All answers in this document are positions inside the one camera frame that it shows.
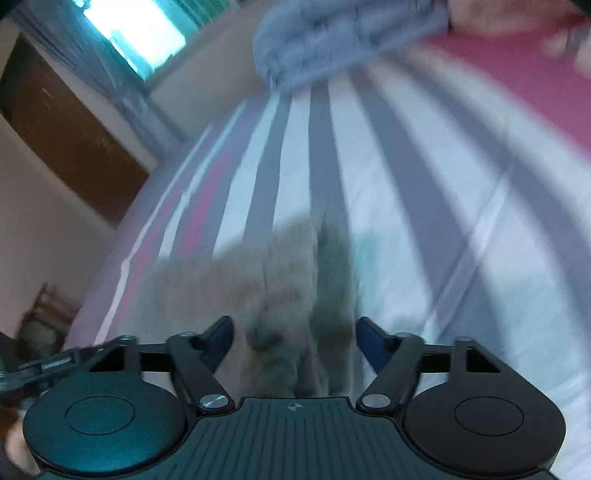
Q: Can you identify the window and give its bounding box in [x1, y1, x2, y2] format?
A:
[82, 0, 186, 78]

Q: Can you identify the striped bed sheet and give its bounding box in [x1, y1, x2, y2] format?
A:
[62, 23, 591, 480]

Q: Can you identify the peach pillow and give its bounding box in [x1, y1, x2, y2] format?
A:
[449, 0, 591, 37]

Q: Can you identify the grey curtain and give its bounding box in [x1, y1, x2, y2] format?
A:
[11, 0, 188, 155]

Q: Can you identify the beige grey towel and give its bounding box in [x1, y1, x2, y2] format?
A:
[148, 217, 361, 400]

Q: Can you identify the brown wooden door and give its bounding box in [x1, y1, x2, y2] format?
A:
[0, 33, 149, 228]

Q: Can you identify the wooden chair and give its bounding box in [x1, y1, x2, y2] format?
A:
[16, 282, 83, 358]

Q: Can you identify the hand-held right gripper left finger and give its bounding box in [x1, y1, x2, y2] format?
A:
[90, 316, 234, 414]

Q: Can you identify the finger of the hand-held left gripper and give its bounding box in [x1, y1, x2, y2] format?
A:
[18, 348, 100, 386]

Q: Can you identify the grey knitted blanket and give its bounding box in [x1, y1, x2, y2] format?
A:
[253, 0, 452, 93]

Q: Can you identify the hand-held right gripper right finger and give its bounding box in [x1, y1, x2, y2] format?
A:
[356, 316, 502, 413]

